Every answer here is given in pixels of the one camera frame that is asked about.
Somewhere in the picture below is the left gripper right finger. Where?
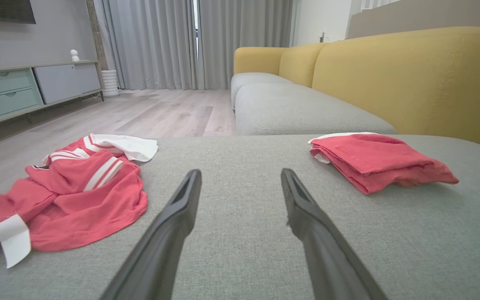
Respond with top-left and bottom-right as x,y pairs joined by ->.
281,168 -> 388,300

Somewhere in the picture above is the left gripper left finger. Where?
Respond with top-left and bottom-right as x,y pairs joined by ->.
100,169 -> 203,300

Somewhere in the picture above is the red white basketball jersey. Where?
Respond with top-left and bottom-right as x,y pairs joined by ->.
0,133 -> 159,269

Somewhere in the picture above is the folded red garment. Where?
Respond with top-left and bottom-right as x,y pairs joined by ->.
308,132 -> 460,195

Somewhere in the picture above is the large grey sofa seat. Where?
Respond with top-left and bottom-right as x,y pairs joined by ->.
0,134 -> 480,300

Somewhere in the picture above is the grey sofa seat cushion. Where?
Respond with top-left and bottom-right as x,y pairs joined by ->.
230,72 -> 295,110
235,83 -> 397,136

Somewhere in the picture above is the white ribbed cylinder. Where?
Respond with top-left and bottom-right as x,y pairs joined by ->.
101,70 -> 120,98

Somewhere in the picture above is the narrow yellow sofa backrest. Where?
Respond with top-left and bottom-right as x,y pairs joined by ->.
279,42 -> 329,88

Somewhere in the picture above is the mint and grey TV cabinet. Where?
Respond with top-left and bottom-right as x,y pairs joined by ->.
0,60 -> 105,133

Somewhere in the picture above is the grey curtain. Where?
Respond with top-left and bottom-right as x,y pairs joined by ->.
197,0 -> 295,90
94,0 -> 199,90

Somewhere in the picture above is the yellow sofa armrest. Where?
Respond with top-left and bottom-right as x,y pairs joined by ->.
234,47 -> 287,75

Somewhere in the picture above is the mint cabinet drawer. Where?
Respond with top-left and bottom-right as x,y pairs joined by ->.
0,70 -> 32,96
0,88 -> 40,117

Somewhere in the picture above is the white slatted vent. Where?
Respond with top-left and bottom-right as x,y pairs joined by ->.
361,0 -> 402,10

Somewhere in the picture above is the grey wall ledge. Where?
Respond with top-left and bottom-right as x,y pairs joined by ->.
346,0 -> 480,39

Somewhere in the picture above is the black wall television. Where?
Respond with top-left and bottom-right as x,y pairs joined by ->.
0,0 -> 36,24

